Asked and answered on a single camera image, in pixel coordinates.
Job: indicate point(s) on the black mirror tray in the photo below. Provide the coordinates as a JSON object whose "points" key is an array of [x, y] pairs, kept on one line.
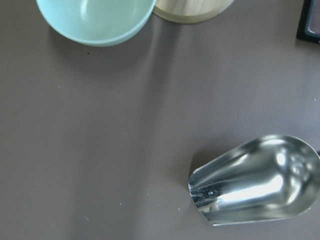
{"points": [[309, 22]]}

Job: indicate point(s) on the wooden cup stand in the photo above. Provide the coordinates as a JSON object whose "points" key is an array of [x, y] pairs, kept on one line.
{"points": [[190, 11]]}

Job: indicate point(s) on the green plastic bowl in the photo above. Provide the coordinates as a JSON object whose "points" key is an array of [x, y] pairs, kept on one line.
{"points": [[97, 23]]}

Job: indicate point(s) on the metal ice scoop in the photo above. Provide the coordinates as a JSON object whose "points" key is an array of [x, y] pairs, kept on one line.
{"points": [[273, 177]]}

